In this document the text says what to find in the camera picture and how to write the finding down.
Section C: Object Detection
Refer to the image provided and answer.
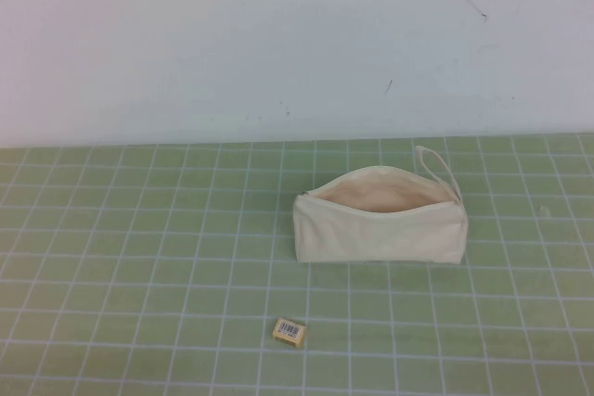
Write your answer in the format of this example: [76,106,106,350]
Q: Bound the small yellow barcode eraser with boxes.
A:
[271,317,308,341]

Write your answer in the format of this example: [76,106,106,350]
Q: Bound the cream fabric pencil case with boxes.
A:
[292,145,467,267]

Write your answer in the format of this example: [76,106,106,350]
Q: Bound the green white-grid tablecloth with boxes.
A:
[0,132,594,396]

